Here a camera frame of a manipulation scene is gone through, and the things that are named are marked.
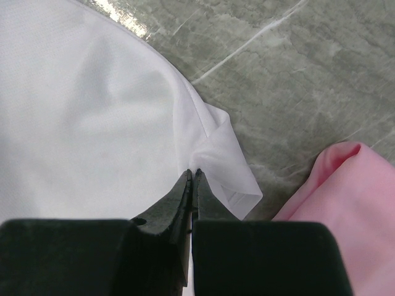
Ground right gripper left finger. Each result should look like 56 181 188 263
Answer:
1 171 192 295

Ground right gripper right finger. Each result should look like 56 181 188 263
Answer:
191 171 352 295

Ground white t-shirt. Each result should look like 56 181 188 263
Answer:
1 1 262 295

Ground folded pink t-shirt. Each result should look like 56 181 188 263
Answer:
274 142 394 295

